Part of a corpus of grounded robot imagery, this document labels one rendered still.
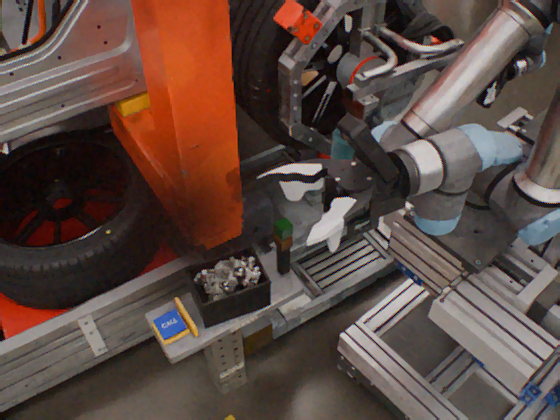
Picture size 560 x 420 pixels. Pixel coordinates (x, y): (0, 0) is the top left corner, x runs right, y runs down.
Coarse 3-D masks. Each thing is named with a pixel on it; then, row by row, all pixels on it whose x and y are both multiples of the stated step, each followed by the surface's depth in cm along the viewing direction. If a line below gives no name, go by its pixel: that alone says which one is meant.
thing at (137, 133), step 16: (112, 112) 183; (144, 112) 178; (128, 128) 172; (144, 128) 172; (128, 144) 180; (144, 144) 166; (144, 160) 168; (160, 160) 158; (144, 176) 178; (160, 176) 157; (160, 192) 166
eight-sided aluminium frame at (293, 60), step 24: (336, 0) 139; (360, 0) 141; (408, 0) 151; (336, 24) 142; (288, 48) 146; (312, 48) 143; (288, 72) 145; (288, 96) 151; (288, 120) 157; (384, 120) 182; (312, 144) 168
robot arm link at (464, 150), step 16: (464, 128) 80; (480, 128) 80; (432, 144) 78; (448, 144) 78; (464, 144) 78; (480, 144) 79; (448, 160) 77; (464, 160) 78; (480, 160) 79; (448, 176) 78; (464, 176) 80
